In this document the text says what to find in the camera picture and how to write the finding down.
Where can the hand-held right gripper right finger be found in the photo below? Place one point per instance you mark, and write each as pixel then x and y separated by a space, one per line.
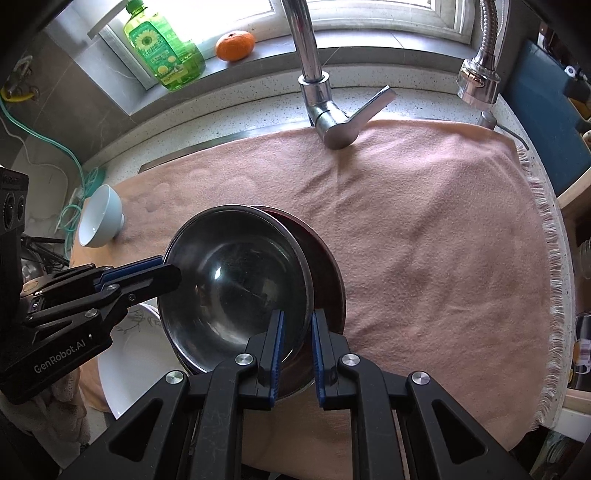
pixel 318 355

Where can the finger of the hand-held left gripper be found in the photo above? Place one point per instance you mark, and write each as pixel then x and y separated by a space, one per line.
pixel 134 270
pixel 157 279

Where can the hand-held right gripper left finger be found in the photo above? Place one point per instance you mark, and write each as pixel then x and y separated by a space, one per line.
pixel 276 355

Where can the light blue ceramic bowl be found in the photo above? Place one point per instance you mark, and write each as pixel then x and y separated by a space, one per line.
pixel 104 207

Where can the large red steel bowl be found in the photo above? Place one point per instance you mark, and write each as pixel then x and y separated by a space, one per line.
pixel 330 286

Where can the small red steel bowl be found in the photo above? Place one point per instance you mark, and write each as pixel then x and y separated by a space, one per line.
pixel 231 286

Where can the white leaf pattern plate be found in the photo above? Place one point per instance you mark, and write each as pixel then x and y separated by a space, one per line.
pixel 134 369

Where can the white patterned cloth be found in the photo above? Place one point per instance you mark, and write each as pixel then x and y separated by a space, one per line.
pixel 64 385

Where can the pink towel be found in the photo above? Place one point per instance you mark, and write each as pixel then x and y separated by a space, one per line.
pixel 438 254

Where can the green dish soap bottle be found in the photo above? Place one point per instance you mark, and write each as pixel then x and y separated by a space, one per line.
pixel 166 55

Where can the orange tangerine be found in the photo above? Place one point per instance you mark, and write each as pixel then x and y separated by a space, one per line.
pixel 235 46

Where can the chrome kitchen faucet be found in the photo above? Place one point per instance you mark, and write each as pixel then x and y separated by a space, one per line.
pixel 309 46

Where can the chrome soap dispenser pump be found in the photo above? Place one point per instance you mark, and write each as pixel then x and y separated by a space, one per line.
pixel 487 121

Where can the blue board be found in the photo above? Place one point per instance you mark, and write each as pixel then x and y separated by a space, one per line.
pixel 535 129

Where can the chrome pull-out sprayer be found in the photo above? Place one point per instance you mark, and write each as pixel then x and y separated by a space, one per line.
pixel 478 78

